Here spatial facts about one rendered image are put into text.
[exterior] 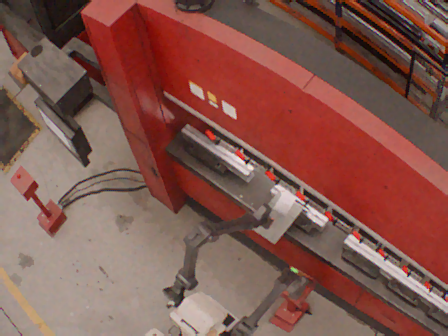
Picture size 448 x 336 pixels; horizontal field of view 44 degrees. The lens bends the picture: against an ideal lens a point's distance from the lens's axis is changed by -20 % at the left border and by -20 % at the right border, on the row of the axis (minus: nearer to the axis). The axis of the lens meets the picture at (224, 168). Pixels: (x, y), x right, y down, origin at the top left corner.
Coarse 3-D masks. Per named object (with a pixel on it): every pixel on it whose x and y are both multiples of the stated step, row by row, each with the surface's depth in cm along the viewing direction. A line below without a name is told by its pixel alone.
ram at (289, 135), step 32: (160, 32) 309; (160, 64) 343; (192, 64) 317; (224, 64) 294; (192, 96) 350; (224, 96) 323; (256, 96) 299; (224, 128) 356; (256, 128) 328; (288, 128) 303; (320, 128) 279; (288, 160) 331; (320, 160) 305; (352, 160) 280; (320, 192) 334; (352, 192) 306; (384, 192) 280; (416, 192) 255; (384, 224) 306; (416, 224) 278; (416, 256) 305
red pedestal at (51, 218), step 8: (16, 176) 426; (24, 176) 427; (16, 184) 424; (24, 184) 424; (32, 184) 425; (24, 192) 421; (32, 192) 431; (40, 208) 466; (48, 208) 489; (56, 208) 489; (40, 216) 487; (48, 216) 483; (56, 216) 485; (64, 216) 494; (40, 224) 495; (48, 224) 483; (56, 224) 488; (48, 232) 492; (56, 232) 491
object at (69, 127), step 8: (40, 104) 356; (48, 104) 358; (48, 112) 352; (56, 112) 354; (56, 120) 349; (64, 120) 351; (72, 120) 350; (48, 128) 383; (64, 128) 345; (72, 128) 348; (80, 128) 349; (56, 136) 379; (64, 136) 350; (72, 136) 342; (80, 136) 354; (64, 144) 374; (72, 144) 348; (80, 144) 354; (88, 144) 366; (72, 152) 371; (80, 152) 358; (88, 152) 372; (80, 160) 367; (88, 160) 371
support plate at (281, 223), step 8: (272, 200) 381; (272, 208) 379; (296, 208) 377; (272, 216) 377; (280, 216) 376; (288, 216) 376; (296, 216) 375; (272, 224) 375; (280, 224) 374; (288, 224) 373; (264, 232) 373; (272, 232) 372; (280, 232) 372; (272, 240) 370
